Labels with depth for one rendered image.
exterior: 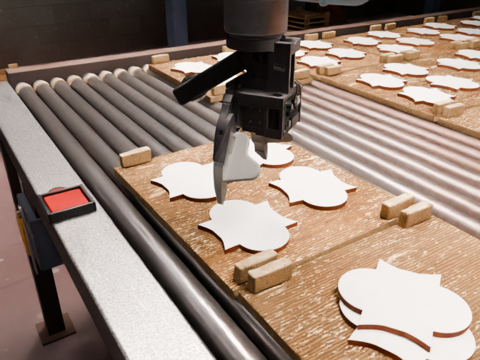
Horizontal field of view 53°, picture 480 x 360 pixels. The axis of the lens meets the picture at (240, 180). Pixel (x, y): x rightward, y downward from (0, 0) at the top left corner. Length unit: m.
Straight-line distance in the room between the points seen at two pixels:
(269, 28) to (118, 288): 0.37
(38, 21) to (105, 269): 5.22
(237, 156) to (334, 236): 0.20
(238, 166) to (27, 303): 1.65
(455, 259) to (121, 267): 0.45
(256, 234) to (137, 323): 0.20
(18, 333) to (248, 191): 1.39
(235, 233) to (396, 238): 0.23
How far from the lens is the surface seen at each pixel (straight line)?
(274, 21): 0.56
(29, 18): 5.79
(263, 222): 0.71
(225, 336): 0.57
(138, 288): 0.65
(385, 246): 0.70
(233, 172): 0.59
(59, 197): 0.86
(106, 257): 0.71
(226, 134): 0.58
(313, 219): 0.74
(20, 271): 2.33
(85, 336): 1.94
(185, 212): 0.75
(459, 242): 0.75
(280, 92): 0.58
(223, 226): 0.70
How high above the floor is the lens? 1.33
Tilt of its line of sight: 28 degrees down
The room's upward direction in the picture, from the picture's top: straight up
